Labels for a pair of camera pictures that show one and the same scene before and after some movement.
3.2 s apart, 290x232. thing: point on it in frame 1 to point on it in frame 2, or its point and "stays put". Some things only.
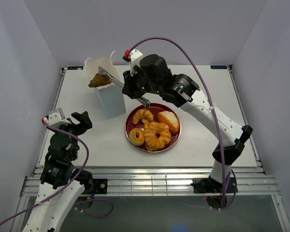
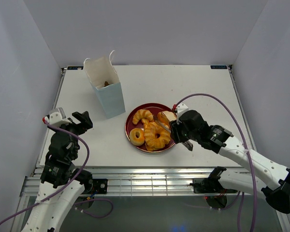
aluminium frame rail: [251, 181] stays put
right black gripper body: [142, 86] to [190, 135]
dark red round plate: [155, 108] stays put
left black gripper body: [73, 129] stays put
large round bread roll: [170, 119] stays put
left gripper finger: [87, 123] stays put
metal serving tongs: [103, 71] to [186, 144]
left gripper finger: [79, 117] stays put
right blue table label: [218, 66] stays put
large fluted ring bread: [156, 135] stays put
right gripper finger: [128, 79] to [175, 127]
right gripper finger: [131, 92] to [178, 137]
